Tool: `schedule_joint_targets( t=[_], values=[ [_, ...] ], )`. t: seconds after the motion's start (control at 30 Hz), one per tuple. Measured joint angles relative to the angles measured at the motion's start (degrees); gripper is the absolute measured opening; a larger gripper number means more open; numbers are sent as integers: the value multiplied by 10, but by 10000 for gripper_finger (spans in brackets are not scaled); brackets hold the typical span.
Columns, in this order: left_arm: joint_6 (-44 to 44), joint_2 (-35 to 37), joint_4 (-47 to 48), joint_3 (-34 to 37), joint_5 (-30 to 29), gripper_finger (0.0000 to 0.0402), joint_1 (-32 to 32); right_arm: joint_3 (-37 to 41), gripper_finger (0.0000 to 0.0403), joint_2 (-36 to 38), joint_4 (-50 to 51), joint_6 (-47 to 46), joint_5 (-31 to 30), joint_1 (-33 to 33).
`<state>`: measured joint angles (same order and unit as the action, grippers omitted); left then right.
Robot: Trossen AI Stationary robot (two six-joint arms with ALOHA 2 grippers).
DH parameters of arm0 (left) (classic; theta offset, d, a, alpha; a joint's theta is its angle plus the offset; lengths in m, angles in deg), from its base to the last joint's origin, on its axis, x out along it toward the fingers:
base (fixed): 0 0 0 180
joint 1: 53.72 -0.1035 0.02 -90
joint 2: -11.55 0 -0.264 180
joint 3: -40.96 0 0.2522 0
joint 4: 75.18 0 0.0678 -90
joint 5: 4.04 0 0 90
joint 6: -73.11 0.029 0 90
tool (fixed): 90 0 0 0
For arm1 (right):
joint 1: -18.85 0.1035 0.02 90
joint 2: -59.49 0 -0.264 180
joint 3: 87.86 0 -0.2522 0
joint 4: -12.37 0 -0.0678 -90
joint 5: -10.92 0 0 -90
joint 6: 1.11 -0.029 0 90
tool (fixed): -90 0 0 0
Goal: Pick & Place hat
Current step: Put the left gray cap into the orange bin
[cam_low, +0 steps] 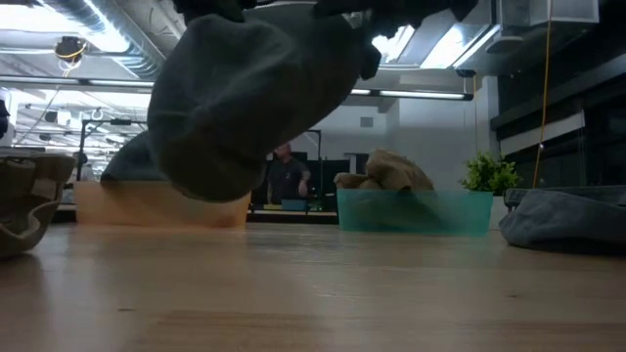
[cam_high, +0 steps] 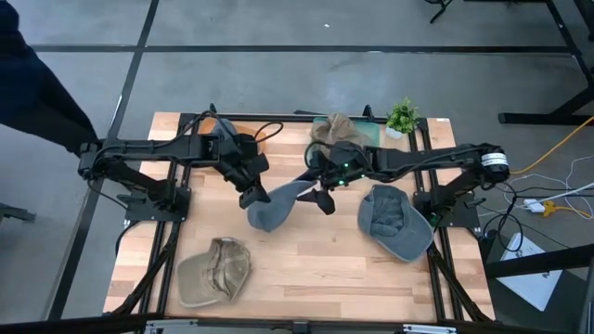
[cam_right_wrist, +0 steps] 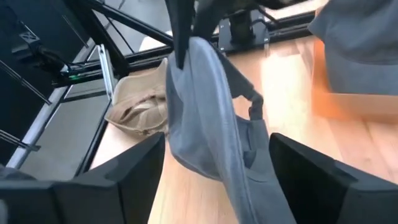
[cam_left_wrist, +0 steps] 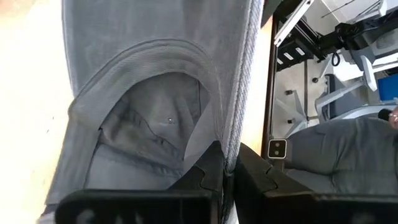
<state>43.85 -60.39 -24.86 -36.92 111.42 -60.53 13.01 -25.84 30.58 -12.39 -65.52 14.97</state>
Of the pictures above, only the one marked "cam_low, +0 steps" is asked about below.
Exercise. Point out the bright ceiling light panel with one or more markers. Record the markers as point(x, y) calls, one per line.
point(455, 46)

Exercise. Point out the person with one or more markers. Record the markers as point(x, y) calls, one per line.
point(288, 176)

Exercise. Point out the green potted plant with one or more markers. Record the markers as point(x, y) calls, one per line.
point(489, 173)

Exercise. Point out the teal translucent bin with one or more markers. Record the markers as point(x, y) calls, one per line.
point(415, 215)

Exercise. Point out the long ceiling tube light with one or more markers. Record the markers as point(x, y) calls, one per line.
point(420, 94)

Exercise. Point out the blue box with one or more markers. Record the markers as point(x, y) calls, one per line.
point(293, 204)

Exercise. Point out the black metal frame stand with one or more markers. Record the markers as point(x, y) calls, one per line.
point(120, 121)

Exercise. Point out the black ceiling spot lamp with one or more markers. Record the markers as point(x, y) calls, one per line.
point(51, 116)

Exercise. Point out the square wall vent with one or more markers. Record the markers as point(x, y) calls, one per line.
point(367, 122)

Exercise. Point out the white rectangular duct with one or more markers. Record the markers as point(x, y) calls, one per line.
point(562, 12)

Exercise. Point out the corrugated silver ventilation duct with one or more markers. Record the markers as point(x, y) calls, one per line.
point(137, 54)

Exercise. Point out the orange translucent bin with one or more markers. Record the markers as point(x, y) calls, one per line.
point(122, 205)

